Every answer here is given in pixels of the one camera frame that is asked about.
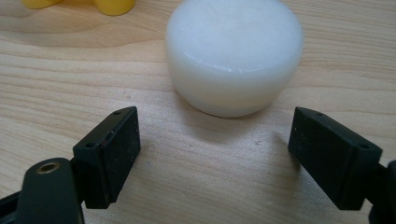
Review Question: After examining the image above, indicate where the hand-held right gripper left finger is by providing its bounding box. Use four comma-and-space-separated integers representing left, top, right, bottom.
72, 105, 142, 210

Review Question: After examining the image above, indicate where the yellow plastic toy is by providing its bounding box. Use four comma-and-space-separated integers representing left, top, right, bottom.
21, 0, 136, 17

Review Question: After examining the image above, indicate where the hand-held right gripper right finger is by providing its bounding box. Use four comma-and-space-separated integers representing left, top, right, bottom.
288, 106, 383, 211

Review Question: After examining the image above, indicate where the white round plastic container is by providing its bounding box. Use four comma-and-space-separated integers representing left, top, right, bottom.
164, 0, 304, 119

